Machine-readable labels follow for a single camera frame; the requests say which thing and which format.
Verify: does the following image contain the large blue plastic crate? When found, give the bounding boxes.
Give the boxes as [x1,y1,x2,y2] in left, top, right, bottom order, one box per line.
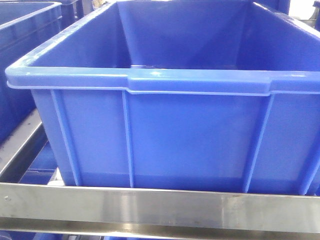
[8,0,320,196]

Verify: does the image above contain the blue crate at left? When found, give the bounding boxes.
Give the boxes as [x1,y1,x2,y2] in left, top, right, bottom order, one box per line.
[0,0,62,142]

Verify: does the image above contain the stainless steel shelf rack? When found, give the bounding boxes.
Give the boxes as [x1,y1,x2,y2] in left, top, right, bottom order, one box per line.
[0,111,320,240]

